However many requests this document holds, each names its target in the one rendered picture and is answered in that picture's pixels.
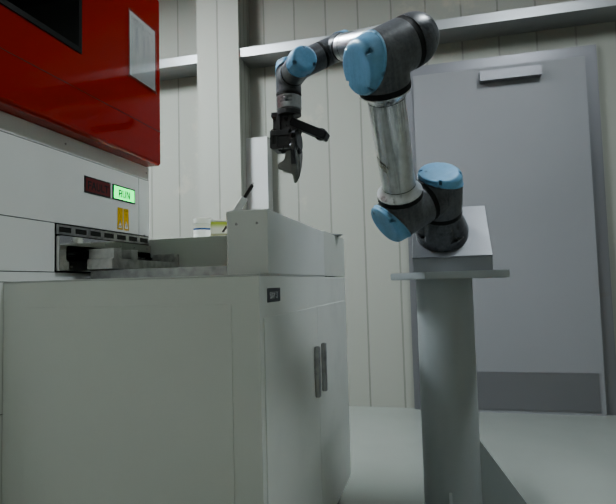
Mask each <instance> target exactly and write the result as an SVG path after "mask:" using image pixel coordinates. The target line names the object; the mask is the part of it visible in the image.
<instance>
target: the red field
mask: <svg viewBox="0 0 616 504"><path fill-rule="evenodd" d="M86 191H89V192H93V193H97V194H101V195H105V196H109V197H110V184H108V183H105V182H101V181H98V180H95V179H91V178H88V177H86Z"/></svg>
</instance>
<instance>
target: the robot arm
mask: <svg viewBox="0 0 616 504"><path fill-rule="evenodd" d="M415 21H416V22H415ZM438 44H439V29H438V26H437V24H436V22H435V21H434V19H433V18H432V17H431V16H430V15H428V14H427V13H424V12H421V11H410V12H407V13H404V14H402V15H399V16H397V17H396V18H393V19H391V20H389V21H387V22H385V23H383V24H381V25H376V26H371V27H367V28H362V29H357V30H353V31H348V30H342V31H338V32H335V33H333V34H332V35H330V36H328V37H326V38H324V39H322V40H320V41H318V42H315V43H313V44H311V45H309V46H303V45H300V46H297V47H296V48H294V49H293V50H292V51H291V52H290V53H289V55H288V57H283V58H281V59H279V60H277V62H276V69H275V76H276V107H277V112H274V113H271V118H272V119H273V129H272V130H273V131H272V130H271V131H270V148H271V149H272V150H274V151H275V152H276V153H277V154H285V159H284V160H283V161H281V162H280V163H278V168H279V169H280V170H282V171H283V172H285V173H290V174H292V175H293V180H294V183H297V181H298V179H299V177H300V174H301V168H302V160H303V152H302V149H303V140H302V135H301V134H302V132H303V133H305V134H307V135H310V136H312V137H315V138H316V139H317V140H318V141H324V142H327V141H328V139H329V137H330V135H329V134H328V132H327V131H326V130H325V129H323V128H318V127H315V126H313V125H310V124H308V123H306V122H303V121H301V120H298V118H300V117H301V110H302V99H301V84H302V83H303V82H304V81H305V79H306V78H307V77H309V76H311V75H313V74H315V73H317V72H319V71H321V70H323V69H325V68H328V67H330V66H332V65H334V64H336V63H339V62H343V70H344V75H345V78H346V81H349V86H350V88H351V89H352V90H353V91H354V92H355V93H356V94H358V95H359V96H360V98H361V99H362V100H364V101H365V102H367V103H368V108H369V114H370V120H371V126H372V132H373V138H374V144H375V150H376V156H377V162H378V168H379V174H380V180H381V186H380V188H379V189H378V191H377V198H378V204H377V205H374V207H373V208H372V209H371V216H372V219H373V221H374V223H375V225H376V226H377V228H378V229H379V230H380V231H381V233H382V234H383V235H385V236H386V237H387V238H388V239H390V240H392V241H395V242H400V241H402V240H404V239H406V238H407V237H411V235H412V234H414V233H416V240H417V242H418V243H419V244H420V245H421V246H422V247H424V248H425V249H428V250H430V251H435V252H448V251H452V250H455V249H458V248H459V247H461V246H462V245H464V244H465V242H466V241H467V239H468V236H469V228H468V224H467V222H466V220H465V217H464V215H463V186H464V182H463V175H462V172H461V171H460V169H459V168H457V167H456V166H454V165H452V164H448V163H440V162H435V163H429V164H426V165H424V166H422V167H421V168H420V169H419V171H418V174H417V177H418V180H415V172H414V164H413V155H412V147H411V138H410V129H409V121H408V112H407V104H406V94H407V93H408V92H409V91H410V89H411V76H410V72H412V71H413V70H415V69H417V68H419V67H421V66H422V65H424V64H425V63H427V62H428V61H429V60H430V59H431V58H432V56H433V55H434V53H435V52H436V50H437V47H438Z"/></svg>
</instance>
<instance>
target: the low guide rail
mask: <svg viewBox="0 0 616 504"><path fill-rule="evenodd" d="M202 275H228V269H227V266H201V267H174V268H147V269H120V270H93V271H91V279H109V278H140V277H171V276H202Z"/></svg>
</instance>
